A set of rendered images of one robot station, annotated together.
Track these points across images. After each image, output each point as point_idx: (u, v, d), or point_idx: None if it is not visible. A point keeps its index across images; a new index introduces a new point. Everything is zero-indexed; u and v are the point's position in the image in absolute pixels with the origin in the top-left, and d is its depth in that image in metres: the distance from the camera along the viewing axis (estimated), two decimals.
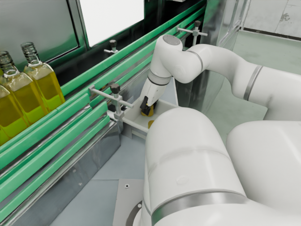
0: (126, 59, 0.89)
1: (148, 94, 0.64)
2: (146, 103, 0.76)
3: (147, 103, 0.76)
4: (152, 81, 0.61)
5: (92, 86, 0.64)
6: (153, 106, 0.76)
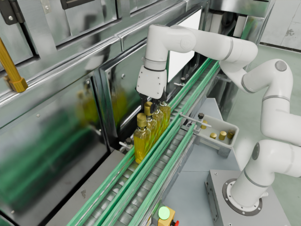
0: (187, 89, 1.27)
1: (165, 82, 0.69)
2: (145, 106, 0.75)
3: (144, 106, 0.75)
4: (163, 70, 0.67)
5: (181, 112, 1.02)
6: None
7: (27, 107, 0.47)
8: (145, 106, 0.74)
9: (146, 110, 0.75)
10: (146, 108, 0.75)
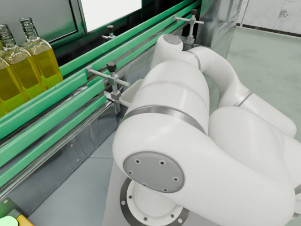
0: None
1: None
2: None
3: None
4: None
5: (89, 66, 0.65)
6: None
7: None
8: None
9: None
10: None
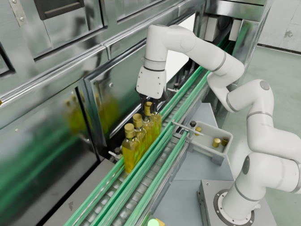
0: (182, 94, 1.25)
1: (165, 82, 0.69)
2: (133, 119, 0.73)
3: (133, 119, 0.74)
4: (163, 70, 0.67)
5: (173, 120, 1.00)
6: None
7: (2, 123, 0.45)
8: (134, 119, 0.73)
9: (135, 122, 0.74)
10: (135, 121, 0.73)
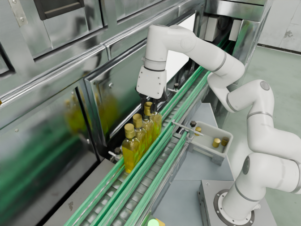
0: (182, 94, 1.25)
1: (165, 82, 0.69)
2: (133, 119, 0.73)
3: (133, 119, 0.74)
4: (163, 70, 0.67)
5: (173, 120, 1.00)
6: None
7: (2, 123, 0.45)
8: (134, 119, 0.73)
9: (135, 122, 0.74)
10: (135, 121, 0.73)
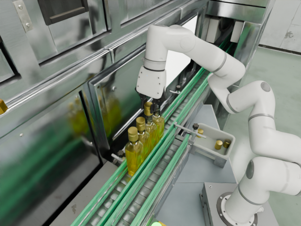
0: (183, 96, 1.25)
1: (165, 82, 0.69)
2: (136, 122, 0.73)
3: (136, 122, 0.74)
4: (163, 70, 0.67)
5: (175, 122, 1.00)
6: None
7: (8, 129, 0.45)
8: (137, 122, 0.73)
9: (138, 126, 0.74)
10: (138, 124, 0.73)
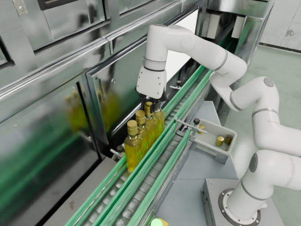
0: (184, 92, 1.23)
1: (165, 82, 0.69)
2: (136, 115, 0.71)
3: (135, 115, 0.71)
4: (163, 70, 0.67)
5: (176, 117, 0.98)
6: None
7: (1, 118, 0.43)
8: (136, 115, 0.71)
9: (138, 119, 0.72)
10: (137, 117, 0.71)
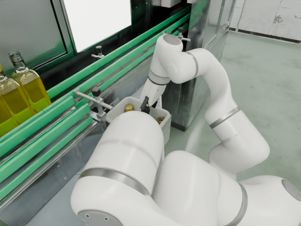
0: None
1: (149, 94, 0.64)
2: None
3: None
4: (152, 81, 0.61)
5: (76, 89, 0.70)
6: (154, 104, 0.76)
7: None
8: None
9: None
10: None
